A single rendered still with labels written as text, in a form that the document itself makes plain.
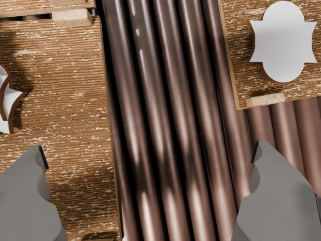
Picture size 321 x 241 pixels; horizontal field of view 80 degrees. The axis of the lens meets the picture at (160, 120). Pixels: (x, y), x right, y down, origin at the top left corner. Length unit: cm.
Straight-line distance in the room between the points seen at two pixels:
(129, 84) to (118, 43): 8
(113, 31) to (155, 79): 12
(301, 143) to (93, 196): 42
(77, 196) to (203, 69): 32
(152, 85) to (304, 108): 30
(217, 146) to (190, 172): 7
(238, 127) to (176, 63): 17
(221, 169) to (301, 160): 16
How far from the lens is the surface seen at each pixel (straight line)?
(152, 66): 38
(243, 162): 41
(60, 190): 40
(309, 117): 48
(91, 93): 36
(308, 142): 48
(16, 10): 46
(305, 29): 46
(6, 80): 39
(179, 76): 37
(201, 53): 39
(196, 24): 41
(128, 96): 37
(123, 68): 38
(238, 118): 40
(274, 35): 43
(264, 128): 42
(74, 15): 38
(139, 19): 41
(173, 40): 39
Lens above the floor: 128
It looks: 87 degrees down
